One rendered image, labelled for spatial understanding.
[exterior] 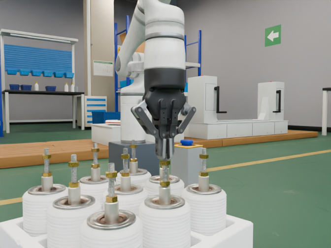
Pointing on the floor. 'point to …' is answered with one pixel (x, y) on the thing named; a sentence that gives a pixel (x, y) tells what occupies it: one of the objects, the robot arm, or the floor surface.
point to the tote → (102, 116)
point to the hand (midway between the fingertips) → (164, 148)
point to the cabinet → (95, 102)
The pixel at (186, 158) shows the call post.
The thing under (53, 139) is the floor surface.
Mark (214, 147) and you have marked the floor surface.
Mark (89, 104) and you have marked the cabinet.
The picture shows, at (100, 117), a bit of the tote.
